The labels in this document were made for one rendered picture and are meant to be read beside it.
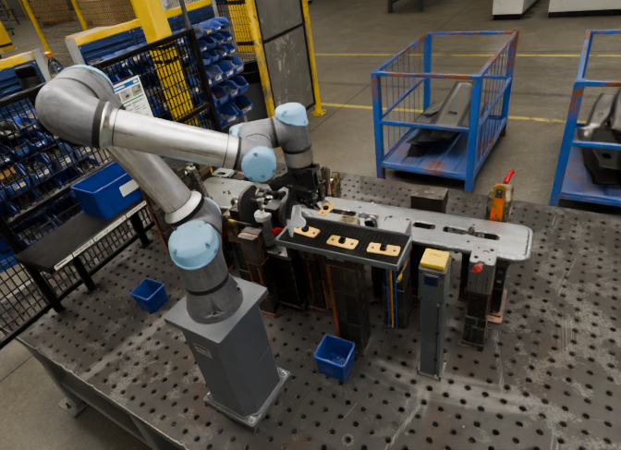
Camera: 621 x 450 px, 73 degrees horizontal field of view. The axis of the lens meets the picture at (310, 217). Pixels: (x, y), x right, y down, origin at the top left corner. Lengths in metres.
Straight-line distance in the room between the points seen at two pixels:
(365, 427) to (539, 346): 0.62
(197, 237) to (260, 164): 0.26
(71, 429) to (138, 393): 1.06
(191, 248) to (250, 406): 0.56
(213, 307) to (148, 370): 0.61
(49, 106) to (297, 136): 0.52
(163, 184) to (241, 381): 0.58
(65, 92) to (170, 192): 0.33
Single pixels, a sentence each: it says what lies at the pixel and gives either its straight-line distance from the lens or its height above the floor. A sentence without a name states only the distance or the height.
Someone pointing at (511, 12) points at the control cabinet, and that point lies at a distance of 9.17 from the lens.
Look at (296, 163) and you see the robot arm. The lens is 1.08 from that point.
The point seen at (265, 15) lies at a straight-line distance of 4.47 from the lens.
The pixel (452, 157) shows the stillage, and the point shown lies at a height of 0.16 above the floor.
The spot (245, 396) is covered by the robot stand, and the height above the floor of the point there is 0.82.
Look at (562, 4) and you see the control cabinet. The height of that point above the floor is 0.22.
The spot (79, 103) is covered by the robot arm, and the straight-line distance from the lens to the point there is 0.93.
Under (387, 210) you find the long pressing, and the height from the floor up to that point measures 1.00.
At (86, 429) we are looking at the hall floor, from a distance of 2.62.
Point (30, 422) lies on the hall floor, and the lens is 2.83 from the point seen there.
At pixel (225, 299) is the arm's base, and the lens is 1.12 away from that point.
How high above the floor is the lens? 1.89
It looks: 34 degrees down
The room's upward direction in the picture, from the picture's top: 10 degrees counter-clockwise
